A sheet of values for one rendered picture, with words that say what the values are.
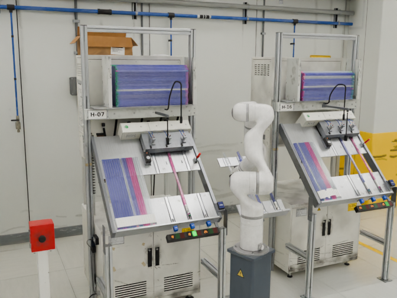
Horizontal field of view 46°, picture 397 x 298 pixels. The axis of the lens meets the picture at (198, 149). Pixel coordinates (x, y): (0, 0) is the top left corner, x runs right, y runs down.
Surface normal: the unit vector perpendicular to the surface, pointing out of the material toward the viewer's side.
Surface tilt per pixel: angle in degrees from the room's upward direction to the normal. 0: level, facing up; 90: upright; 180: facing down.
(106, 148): 43
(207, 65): 90
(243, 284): 90
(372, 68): 90
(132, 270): 90
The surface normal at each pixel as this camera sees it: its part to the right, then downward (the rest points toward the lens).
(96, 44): 0.44, 0.00
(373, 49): -0.91, 0.07
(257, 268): 0.70, 0.14
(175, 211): 0.29, -0.61
